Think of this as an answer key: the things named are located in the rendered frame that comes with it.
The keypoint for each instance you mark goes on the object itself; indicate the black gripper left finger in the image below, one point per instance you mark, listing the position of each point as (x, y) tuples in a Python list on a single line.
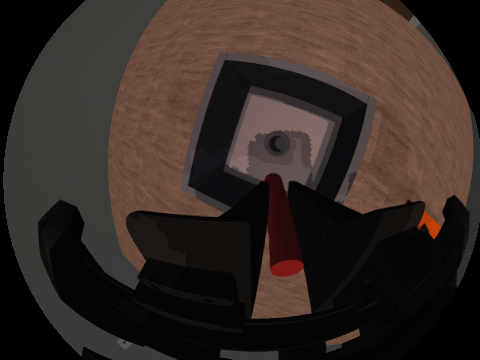
[(233, 242)]

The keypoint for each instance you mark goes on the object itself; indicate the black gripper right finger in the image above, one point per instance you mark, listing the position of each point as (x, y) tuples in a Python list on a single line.
[(336, 241)]

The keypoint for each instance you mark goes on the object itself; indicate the red peg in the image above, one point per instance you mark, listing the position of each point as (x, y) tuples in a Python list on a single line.
[(285, 256)]

